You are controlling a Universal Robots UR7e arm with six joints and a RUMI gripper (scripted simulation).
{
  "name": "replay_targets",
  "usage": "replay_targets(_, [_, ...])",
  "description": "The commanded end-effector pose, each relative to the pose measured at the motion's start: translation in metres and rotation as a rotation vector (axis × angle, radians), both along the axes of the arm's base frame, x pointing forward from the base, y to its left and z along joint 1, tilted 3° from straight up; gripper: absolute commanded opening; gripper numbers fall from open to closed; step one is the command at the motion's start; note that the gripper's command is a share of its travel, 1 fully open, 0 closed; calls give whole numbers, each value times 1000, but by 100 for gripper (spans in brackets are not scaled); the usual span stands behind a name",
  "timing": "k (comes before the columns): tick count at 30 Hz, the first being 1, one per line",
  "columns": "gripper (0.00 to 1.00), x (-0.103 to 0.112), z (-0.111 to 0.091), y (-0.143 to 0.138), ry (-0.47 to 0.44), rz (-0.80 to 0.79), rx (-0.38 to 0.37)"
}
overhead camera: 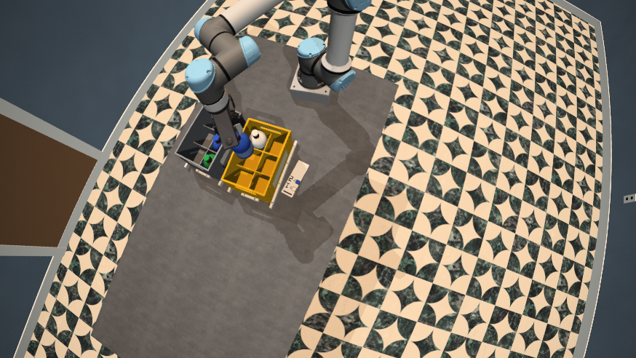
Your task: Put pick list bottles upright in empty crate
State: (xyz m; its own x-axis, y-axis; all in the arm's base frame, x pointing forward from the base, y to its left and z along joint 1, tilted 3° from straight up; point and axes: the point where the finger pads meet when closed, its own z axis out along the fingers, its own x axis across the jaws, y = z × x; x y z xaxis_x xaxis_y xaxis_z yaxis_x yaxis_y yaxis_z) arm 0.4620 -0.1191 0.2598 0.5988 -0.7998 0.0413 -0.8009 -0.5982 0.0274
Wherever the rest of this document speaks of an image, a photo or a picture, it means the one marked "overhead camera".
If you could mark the green bottle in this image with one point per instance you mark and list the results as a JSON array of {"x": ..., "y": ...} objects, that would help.
[{"x": 208, "y": 159}]

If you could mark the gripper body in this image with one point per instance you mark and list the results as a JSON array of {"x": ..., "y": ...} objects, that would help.
[{"x": 231, "y": 110}]

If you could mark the blue bottle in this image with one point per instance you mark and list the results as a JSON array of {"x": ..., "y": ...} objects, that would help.
[
  {"x": 216, "y": 142},
  {"x": 245, "y": 148}
]

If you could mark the cream paper strip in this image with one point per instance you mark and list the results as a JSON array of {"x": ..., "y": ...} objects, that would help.
[{"x": 295, "y": 178}]

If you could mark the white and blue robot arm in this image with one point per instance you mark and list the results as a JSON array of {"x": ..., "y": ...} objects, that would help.
[{"x": 206, "y": 78}]

